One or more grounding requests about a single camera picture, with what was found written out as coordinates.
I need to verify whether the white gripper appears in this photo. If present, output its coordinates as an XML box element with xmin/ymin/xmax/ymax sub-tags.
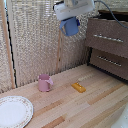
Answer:
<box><xmin>53</xmin><ymin>0</ymin><xmax>96</xmax><ymax>22</ymax></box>

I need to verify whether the blue mug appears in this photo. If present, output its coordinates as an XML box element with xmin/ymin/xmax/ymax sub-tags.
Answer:
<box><xmin>59</xmin><ymin>17</ymin><xmax>81</xmax><ymax>37</ymax></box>

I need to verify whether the silver bar drawer handle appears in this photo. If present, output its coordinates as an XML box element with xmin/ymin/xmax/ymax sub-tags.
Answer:
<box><xmin>96</xmin><ymin>54</ymin><xmax>123</xmax><ymax>67</ymax></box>
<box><xmin>92</xmin><ymin>33</ymin><xmax>125</xmax><ymax>44</ymax></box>

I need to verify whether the brown drawer with handle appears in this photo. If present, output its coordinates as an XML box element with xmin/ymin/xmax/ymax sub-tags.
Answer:
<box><xmin>88</xmin><ymin>48</ymin><xmax>128</xmax><ymax>81</ymax></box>
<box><xmin>84</xmin><ymin>18</ymin><xmax>128</xmax><ymax>60</ymax></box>

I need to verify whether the bamboo blind screen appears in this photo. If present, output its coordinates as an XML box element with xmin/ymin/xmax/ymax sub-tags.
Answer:
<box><xmin>0</xmin><ymin>0</ymin><xmax>101</xmax><ymax>93</ymax></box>

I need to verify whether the thin black pole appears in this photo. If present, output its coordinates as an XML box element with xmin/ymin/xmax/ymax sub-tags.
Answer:
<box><xmin>5</xmin><ymin>0</ymin><xmax>18</xmax><ymax>88</ymax></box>

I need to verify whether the orange rectangular block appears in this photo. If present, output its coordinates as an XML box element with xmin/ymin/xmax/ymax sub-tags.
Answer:
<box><xmin>71</xmin><ymin>82</ymin><xmax>87</xmax><ymax>94</ymax></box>

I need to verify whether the pink mug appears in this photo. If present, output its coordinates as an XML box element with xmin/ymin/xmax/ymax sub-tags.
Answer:
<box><xmin>37</xmin><ymin>73</ymin><xmax>54</xmax><ymax>93</ymax></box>

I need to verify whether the white patterned plate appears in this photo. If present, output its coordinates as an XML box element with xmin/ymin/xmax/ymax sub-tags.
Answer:
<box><xmin>0</xmin><ymin>95</ymin><xmax>35</xmax><ymax>128</ymax></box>

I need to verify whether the grey white blurry object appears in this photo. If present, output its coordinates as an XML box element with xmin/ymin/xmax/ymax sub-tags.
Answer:
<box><xmin>110</xmin><ymin>105</ymin><xmax>128</xmax><ymax>128</ymax></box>

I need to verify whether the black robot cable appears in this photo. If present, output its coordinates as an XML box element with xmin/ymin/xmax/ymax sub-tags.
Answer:
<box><xmin>94</xmin><ymin>0</ymin><xmax>128</xmax><ymax>22</ymax></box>

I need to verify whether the brown drawer cabinet frame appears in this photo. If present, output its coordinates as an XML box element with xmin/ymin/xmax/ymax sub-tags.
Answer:
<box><xmin>84</xmin><ymin>9</ymin><xmax>128</xmax><ymax>83</ymax></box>

